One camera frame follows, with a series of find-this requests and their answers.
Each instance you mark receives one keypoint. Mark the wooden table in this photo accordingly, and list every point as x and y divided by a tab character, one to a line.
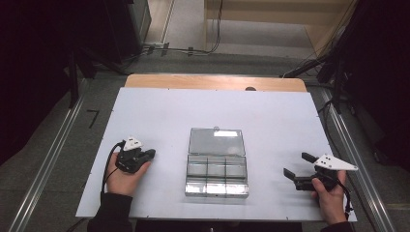
209	82

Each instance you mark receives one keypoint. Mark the wooden platform step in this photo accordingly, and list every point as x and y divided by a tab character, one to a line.
274	13

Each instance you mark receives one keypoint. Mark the black curtain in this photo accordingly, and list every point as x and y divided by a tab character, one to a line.
32	64
380	80

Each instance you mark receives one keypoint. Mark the person's right hand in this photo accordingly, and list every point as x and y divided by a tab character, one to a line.
332	203

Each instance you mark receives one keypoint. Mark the black tripod stand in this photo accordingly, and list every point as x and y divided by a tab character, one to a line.
336	83
73	80

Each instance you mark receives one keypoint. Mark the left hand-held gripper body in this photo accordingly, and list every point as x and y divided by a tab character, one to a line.
130	161

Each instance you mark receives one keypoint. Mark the metal floor rail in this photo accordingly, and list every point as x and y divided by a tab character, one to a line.
48	161
357	161

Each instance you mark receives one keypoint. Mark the black cabinet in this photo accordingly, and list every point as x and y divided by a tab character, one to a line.
129	29

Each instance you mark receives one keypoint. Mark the person's left hand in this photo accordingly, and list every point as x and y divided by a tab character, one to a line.
122	183

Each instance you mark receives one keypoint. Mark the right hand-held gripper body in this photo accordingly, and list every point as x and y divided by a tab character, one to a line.
333	162

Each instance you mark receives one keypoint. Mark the clear plastic compartment box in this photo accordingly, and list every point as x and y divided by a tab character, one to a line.
216	167

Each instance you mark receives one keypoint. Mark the white board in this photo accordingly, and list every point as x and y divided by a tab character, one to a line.
167	109

